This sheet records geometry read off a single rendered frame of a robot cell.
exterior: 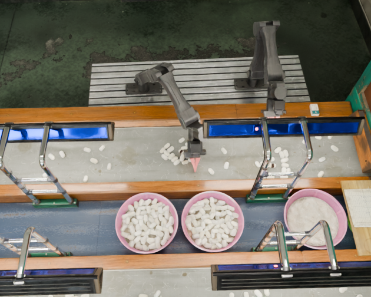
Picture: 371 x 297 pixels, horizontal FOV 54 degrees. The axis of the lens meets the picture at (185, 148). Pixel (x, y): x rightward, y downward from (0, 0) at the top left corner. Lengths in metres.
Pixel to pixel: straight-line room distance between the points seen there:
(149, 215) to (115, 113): 0.56
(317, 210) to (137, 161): 0.84
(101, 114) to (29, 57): 1.58
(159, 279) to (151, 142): 0.64
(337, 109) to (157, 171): 0.95
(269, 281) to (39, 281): 0.71
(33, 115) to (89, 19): 1.72
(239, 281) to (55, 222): 0.92
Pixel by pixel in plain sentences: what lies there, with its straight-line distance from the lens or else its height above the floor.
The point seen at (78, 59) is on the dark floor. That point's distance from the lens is 3.22.
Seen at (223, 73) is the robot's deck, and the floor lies 0.66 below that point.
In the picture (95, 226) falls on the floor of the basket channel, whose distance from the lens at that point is 1.73.
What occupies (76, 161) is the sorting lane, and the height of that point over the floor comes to 0.74.
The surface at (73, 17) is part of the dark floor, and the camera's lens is 3.58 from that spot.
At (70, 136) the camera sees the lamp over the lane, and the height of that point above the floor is 1.07.
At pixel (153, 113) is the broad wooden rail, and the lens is 1.85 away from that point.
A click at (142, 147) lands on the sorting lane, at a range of 1.78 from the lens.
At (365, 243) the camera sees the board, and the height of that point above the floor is 0.78.
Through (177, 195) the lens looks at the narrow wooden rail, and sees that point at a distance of 1.69.
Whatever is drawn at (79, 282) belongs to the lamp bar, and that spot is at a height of 1.09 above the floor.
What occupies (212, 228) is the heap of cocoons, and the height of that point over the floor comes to 0.74.
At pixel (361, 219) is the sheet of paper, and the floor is 0.78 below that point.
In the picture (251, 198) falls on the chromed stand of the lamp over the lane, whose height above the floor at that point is 0.73.
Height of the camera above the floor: 2.29
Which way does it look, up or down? 61 degrees down
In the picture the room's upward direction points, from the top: straight up
